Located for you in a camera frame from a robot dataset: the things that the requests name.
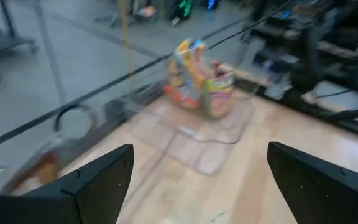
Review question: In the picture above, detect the orange white ramen packet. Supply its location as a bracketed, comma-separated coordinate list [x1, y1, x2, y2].
[163, 83, 200, 110]

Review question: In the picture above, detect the black coiled cable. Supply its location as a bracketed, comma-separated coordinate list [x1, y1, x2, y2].
[53, 101, 102, 141]

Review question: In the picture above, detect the yellow cable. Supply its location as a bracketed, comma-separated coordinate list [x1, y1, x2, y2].
[118, 0, 135, 82]

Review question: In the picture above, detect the green lime ramen packet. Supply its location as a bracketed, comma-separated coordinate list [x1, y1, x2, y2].
[203, 76, 235, 121]

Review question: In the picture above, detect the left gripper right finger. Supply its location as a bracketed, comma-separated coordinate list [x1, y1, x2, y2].
[267, 141, 358, 224]

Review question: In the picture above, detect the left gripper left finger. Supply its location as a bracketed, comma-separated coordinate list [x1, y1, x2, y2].
[17, 143, 135, 224]

